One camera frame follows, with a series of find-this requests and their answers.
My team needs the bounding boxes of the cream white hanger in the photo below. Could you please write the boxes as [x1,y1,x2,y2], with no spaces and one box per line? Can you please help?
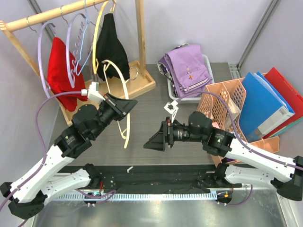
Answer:
[101,60,131,149]

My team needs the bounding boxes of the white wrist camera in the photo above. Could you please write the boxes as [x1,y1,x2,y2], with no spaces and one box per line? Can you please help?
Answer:
[164,100,178,122]
[81,82,105,104]

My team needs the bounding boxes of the pink power socket cube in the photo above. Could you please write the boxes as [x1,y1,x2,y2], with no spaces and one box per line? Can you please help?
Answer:
[212,122,220,129]

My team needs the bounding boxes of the blue folder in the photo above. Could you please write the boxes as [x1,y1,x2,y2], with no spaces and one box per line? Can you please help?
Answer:
[239,72,295,142]

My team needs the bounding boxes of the red trousers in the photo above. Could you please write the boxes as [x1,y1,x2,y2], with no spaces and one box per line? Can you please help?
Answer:
[47,37,87,112]

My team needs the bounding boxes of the lilac hanger with red trousers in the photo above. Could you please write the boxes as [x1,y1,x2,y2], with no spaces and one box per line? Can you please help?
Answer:
[37,22,56,98]

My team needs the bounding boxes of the lilac plastic hanger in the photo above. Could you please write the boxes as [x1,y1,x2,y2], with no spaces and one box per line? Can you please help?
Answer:
[65,13,87,88]

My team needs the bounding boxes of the wooden clothes rack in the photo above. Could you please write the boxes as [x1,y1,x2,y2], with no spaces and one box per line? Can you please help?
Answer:
[0,0,157,126]

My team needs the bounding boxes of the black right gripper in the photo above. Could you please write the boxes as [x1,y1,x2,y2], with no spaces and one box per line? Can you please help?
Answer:
[143,116,205,150]

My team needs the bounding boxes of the red folder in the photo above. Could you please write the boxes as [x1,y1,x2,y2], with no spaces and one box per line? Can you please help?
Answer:
[263,67,303,139]

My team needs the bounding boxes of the light blue hanger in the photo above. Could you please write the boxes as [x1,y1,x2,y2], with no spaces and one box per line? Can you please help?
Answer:
[75,1,94,76]

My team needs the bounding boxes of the pink desk organizer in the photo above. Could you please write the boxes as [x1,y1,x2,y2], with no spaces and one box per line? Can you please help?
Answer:
[197,79,280,153]

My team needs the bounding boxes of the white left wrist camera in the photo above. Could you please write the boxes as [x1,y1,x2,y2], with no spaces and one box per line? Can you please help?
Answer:
[81,82,105,104]

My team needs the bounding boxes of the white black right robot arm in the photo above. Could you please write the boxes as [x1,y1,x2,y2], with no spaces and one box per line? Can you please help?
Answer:
[143,111,303,201]

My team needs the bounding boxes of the black trousers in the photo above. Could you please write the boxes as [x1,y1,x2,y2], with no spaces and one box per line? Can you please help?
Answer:
[96,13,130,81]

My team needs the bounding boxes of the yellow hanger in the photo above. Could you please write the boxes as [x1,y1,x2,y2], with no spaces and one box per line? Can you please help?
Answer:
[92,0,109,74]

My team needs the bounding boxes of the grey trousers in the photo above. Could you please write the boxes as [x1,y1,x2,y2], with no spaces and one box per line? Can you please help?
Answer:
[88,43,104,83]

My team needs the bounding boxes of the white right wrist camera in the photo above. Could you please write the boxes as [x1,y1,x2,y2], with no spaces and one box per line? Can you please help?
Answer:
[164,100,178,122]

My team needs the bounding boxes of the white slotted cable duct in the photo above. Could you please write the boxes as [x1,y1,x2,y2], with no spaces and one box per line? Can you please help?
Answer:
[55,191,217,201]

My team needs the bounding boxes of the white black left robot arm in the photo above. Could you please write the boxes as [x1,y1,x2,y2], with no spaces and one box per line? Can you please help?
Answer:
[0,93,138,220]

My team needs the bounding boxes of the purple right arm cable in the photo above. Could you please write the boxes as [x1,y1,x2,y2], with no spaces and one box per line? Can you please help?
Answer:
[178,92,303,207]

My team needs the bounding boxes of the aluminium rail frame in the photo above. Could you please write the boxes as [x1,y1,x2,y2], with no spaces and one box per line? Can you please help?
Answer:
[22,172,296,227]

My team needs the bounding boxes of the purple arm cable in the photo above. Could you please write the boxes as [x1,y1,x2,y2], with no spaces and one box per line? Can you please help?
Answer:
[178,92,303,207]
[0,91,118,217]

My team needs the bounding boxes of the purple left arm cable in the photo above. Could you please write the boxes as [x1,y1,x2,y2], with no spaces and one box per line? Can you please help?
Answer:
[0,91,118,217]

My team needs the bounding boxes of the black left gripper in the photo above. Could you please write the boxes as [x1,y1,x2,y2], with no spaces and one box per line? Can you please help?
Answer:
[89,93,137,139]

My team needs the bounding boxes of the purple camouflage trousers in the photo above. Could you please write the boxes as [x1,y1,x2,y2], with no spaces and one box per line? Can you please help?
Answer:
[157,57,177,96]

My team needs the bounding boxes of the teal folder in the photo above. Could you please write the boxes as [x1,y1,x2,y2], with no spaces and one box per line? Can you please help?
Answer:
[273,117,303,136]

